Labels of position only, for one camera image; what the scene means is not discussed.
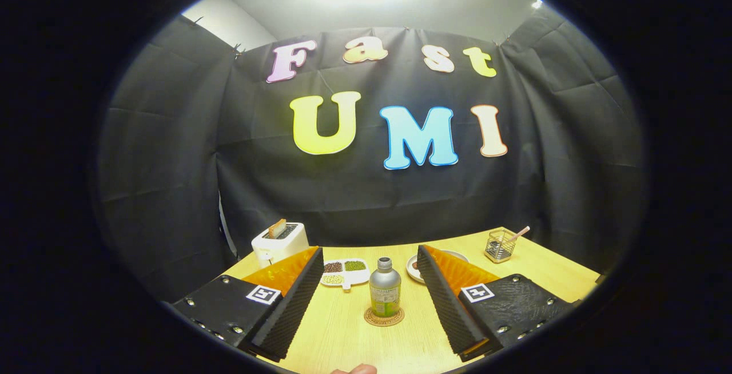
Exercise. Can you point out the wooden table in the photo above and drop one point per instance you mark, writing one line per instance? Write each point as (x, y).
(343, 328)

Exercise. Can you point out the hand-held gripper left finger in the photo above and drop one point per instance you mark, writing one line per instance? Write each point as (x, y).
(291, 311)

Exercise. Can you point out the white oval plate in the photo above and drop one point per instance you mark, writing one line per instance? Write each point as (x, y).
(412, 275)

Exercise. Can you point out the white divided dish of beans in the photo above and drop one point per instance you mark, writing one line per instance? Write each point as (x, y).
(346, 275)

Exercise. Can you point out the round cork coaster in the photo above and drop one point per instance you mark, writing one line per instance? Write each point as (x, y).
(372, 320)

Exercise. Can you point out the toast slice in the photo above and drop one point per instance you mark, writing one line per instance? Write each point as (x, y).
(277, 229)

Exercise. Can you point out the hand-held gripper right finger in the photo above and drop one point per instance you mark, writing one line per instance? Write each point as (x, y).
(449, 311)

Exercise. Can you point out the silver juice bottle green label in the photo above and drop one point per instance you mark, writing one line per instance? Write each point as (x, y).
(385, 288)

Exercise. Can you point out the pink striped straw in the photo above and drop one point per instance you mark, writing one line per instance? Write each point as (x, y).
(519, 233)

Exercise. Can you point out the white toaster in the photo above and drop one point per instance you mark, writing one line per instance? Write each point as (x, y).
(274, 251)

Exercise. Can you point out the black backdrop cloth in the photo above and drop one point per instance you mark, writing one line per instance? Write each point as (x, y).
(171, 162)

